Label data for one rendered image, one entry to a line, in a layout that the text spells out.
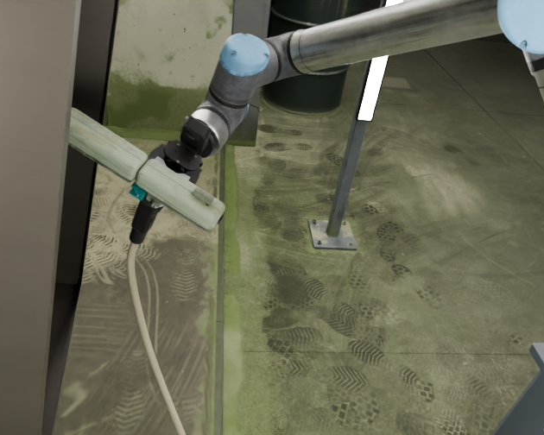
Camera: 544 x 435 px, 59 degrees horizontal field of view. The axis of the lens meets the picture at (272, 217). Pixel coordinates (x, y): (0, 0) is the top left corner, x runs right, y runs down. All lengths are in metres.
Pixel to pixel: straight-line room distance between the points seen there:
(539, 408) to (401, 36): 0.78
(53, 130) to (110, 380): 1.31
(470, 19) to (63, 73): 0.65
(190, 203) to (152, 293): 1.06
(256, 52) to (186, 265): 1.14
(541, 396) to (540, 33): 0.74
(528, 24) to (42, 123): 0.53
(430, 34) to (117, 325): 1.33
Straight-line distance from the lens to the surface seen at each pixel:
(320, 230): 2.23
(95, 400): 1.58
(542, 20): 0.65
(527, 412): 1.20
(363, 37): 0.94
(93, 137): 0.84
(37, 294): 0.46
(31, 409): 0.59
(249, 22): 2.57
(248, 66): 0.96
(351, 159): 1.99
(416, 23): 0.89
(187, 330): 1.71
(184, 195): 0.80
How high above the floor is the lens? 1.37
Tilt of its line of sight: 37 degrees down
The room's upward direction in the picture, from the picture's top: 8 degrees clockwise
